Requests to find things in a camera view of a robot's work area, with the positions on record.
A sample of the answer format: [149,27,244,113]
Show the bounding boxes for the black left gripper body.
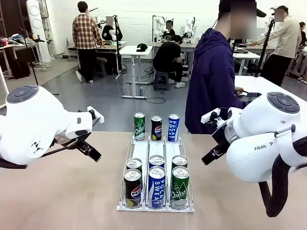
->
[69,132,93,155]

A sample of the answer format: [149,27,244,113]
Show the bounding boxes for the black microphone stand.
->
[19,27,59,96]

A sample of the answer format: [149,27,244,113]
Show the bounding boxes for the cluttered white desk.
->
[0,33,43,77]

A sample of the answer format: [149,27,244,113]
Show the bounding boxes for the black Pepsi can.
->
[123,168,142,209]
[126,157,142,173]
[151,115,163,141]

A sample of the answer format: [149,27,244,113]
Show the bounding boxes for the green Chilsung cider can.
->
[170,165,190,210]
[133,112,146,141]
[171,155,189,168]

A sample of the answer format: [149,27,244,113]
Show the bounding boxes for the black serving tray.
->
[236,91,262,98]

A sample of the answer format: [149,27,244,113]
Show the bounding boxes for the background person in black top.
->
[101,16,123,41]
[165,20,177,36]

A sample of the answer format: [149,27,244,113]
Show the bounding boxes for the white can dispenser rack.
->
[116,133,195,213]

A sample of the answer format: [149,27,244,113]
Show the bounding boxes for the black bag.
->
[11,58,31,80]

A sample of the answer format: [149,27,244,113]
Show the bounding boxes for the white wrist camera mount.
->
[201,107,227,129]
[86,106,105,124]

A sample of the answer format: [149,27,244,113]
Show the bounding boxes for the person in purple hoodie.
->
[184,0,267,135]

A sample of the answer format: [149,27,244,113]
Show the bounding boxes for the black camera tripod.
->
[254,18,276,78]
[112,15,123,80]

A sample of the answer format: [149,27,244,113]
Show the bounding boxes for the white desk frame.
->
[0,66,10,109]

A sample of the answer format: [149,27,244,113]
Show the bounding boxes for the white tower air conditioner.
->
[25,0,56,63]

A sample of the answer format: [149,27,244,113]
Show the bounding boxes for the background person in dark clothes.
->
[298,21,307,48]

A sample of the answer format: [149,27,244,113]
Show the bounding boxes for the seated person in black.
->
[153,34,186,89]

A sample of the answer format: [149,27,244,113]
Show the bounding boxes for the blue Pocari Sweat can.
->
[148,165,166,208]
[148,154,165,170]
[167,114,180,142]

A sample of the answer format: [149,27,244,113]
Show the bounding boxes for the large white table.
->
[234,75,307,115]

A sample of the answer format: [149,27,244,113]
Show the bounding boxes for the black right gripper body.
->
[211,126,232,150]

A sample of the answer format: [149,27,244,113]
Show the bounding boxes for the white background desk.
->
[119,45,154,99]

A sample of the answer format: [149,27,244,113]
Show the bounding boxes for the person in beige jacket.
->
[249,6,302,87]

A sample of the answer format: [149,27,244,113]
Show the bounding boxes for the man in plaid shirt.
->
[72,1,103,84]

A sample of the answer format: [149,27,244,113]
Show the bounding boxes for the grey plastic stool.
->
[153,71,170,91]

